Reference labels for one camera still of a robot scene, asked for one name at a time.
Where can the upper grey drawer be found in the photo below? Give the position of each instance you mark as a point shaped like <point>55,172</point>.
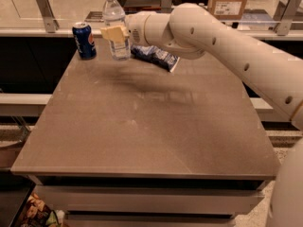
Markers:
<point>150,200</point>

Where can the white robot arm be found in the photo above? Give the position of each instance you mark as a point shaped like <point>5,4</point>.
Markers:
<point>276,76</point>

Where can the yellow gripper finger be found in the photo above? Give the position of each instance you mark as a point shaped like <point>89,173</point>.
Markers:
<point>116,34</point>

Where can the blue pepsi can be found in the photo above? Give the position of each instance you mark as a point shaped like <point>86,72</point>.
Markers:
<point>83,36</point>

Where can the snack bag on floor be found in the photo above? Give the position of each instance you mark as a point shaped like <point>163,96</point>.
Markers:
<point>38,214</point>

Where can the right metal glass bracket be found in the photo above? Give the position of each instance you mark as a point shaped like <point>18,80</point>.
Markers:
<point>288,16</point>

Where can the lower grey drawer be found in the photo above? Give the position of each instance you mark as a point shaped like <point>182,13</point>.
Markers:
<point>124,220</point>

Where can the left metal glass bracket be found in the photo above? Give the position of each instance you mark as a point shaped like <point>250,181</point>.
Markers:
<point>50,22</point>

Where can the cardboard box with label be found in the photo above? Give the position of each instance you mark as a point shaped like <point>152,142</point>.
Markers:
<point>226,9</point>

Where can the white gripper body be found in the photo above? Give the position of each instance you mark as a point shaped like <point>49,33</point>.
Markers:
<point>135,28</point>

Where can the grey drawer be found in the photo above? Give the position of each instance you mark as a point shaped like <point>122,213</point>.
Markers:
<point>150,200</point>
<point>124,220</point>

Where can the blue chip bag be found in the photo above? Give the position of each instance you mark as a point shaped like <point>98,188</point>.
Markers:
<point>155,55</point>

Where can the clear plastic water bottle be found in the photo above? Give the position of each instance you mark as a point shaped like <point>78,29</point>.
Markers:
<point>114,15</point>

